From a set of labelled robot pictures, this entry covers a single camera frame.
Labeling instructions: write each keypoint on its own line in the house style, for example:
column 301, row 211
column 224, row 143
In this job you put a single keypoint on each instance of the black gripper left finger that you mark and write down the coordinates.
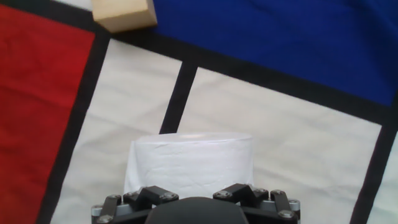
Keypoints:
column 152, row 196

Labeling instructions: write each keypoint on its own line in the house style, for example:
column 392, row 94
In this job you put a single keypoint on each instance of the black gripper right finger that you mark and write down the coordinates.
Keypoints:
column 239, row 193

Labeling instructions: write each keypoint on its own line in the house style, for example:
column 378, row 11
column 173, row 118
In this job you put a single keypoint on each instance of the white toilet paper roll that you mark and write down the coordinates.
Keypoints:
column 189, row 165

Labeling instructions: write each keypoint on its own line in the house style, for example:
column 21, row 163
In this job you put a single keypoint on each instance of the colour block patterned cloth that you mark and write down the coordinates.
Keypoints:
column 280, row 124

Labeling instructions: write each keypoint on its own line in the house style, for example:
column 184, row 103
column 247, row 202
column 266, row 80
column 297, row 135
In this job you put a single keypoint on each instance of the large wooden cube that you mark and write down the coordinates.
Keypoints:
column 124, row 15

